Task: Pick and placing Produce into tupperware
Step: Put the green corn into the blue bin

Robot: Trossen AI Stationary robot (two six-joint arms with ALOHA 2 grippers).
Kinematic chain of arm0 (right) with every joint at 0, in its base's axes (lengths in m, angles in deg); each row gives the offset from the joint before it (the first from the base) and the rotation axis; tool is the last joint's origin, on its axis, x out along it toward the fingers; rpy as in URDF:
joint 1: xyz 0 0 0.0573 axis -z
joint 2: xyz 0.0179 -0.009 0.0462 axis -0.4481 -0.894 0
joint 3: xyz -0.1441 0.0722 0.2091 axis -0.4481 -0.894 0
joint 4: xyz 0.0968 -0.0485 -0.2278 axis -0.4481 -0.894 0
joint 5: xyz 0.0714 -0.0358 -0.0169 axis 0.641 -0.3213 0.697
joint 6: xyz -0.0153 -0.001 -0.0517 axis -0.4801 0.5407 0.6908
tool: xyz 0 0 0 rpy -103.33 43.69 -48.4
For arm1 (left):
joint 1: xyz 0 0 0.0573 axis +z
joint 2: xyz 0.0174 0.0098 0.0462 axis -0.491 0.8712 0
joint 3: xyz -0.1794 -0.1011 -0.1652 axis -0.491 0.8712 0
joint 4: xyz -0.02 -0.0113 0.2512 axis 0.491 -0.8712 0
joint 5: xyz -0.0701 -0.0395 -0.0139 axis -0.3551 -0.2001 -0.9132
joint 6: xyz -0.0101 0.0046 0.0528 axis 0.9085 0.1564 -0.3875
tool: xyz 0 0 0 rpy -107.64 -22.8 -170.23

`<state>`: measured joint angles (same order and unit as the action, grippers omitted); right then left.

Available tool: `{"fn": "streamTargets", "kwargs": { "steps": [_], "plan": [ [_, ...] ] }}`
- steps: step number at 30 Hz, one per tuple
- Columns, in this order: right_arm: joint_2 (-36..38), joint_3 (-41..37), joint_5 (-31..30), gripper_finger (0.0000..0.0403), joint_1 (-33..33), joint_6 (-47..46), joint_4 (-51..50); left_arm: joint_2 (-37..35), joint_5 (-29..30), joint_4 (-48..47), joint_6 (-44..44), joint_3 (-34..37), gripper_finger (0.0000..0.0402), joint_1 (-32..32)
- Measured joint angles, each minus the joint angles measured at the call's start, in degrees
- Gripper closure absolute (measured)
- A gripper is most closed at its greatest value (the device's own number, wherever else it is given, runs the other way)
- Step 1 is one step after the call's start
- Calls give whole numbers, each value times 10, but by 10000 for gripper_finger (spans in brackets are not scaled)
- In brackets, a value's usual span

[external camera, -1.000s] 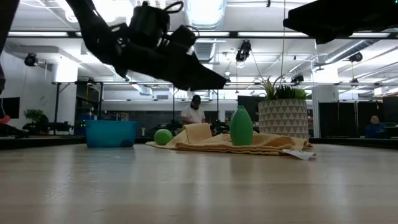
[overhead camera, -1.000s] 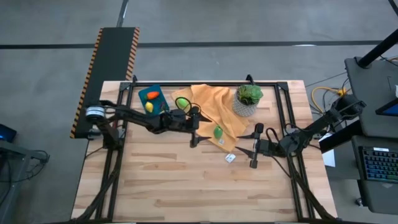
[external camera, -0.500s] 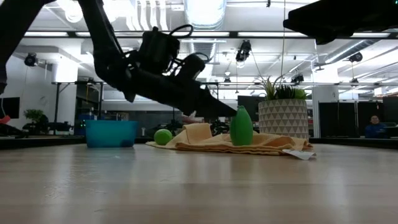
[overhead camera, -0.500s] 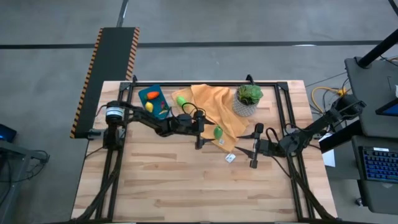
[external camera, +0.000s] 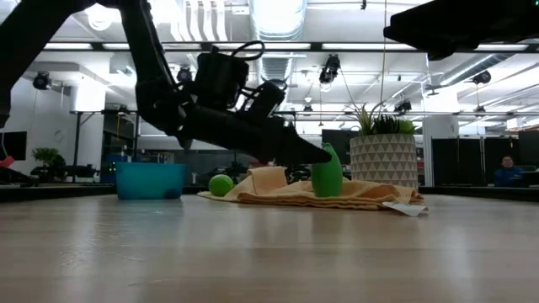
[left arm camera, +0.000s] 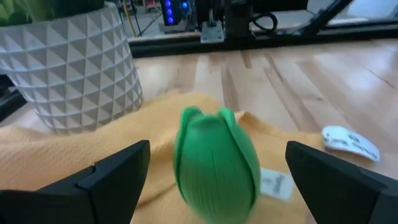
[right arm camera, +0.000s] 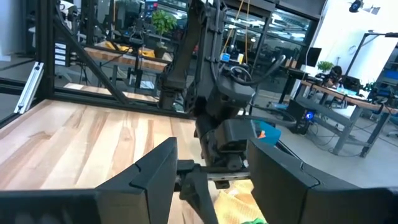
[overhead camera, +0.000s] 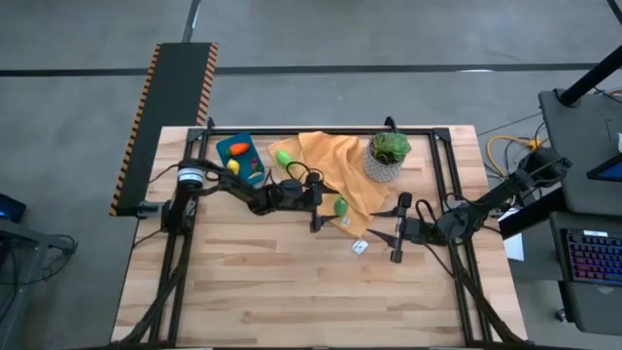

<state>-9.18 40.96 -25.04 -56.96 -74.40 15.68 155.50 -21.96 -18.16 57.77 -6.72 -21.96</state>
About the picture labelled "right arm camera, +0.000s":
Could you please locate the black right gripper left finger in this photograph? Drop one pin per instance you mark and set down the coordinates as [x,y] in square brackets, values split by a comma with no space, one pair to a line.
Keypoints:
[149,193]

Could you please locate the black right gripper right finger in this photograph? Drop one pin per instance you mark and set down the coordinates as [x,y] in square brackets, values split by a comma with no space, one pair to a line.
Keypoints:
[280,186]

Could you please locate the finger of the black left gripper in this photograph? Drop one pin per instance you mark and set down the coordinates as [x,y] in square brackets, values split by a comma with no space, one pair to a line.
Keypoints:
[199,193]

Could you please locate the orange toy carrot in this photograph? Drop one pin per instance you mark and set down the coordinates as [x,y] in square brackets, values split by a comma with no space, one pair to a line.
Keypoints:
[262,134]

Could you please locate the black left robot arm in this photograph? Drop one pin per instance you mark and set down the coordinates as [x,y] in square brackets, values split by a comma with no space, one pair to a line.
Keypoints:
[205,62]

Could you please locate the orange-yellow cloth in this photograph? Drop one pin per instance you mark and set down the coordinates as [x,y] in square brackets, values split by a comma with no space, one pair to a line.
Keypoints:
[236,205]

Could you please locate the green toy pepper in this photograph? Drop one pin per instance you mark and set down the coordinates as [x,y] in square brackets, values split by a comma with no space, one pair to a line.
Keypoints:
[255,221]

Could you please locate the black computer tower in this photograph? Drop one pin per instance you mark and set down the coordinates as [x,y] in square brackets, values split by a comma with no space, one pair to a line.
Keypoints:
[300,116]

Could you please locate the background wooden table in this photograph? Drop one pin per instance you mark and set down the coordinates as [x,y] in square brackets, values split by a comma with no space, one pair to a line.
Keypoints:
[149,63]

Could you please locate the wooden desk grey legs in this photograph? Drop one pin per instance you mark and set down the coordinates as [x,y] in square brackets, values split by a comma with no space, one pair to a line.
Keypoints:
[348,99]

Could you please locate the person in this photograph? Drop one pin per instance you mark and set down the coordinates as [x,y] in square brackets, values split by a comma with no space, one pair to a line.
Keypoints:
[334,74]

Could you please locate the small background potted plant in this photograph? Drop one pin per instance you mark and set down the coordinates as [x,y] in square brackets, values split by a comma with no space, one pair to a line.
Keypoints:
[325,66]

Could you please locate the leafy plant in dark pot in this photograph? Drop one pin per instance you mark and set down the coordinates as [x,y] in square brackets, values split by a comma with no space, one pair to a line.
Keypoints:
[163,25]

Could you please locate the silver aluminium bar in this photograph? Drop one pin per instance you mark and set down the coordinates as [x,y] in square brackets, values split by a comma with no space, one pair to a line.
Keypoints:
[29,87]

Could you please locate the black hanging spotlight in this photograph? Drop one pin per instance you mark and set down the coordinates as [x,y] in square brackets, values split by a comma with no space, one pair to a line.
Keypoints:
[356,5]

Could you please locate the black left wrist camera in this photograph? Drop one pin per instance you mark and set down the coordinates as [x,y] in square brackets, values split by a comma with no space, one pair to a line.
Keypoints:
[236,135]

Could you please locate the black wall monitor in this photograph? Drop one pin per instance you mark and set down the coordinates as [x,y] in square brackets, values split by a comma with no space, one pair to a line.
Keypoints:
[313,56]

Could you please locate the black background rig frame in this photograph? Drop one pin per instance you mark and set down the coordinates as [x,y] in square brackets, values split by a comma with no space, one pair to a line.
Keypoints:
[362,43]

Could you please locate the black aluminium frame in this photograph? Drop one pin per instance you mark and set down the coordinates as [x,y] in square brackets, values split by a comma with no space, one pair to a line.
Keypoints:
[46,62]

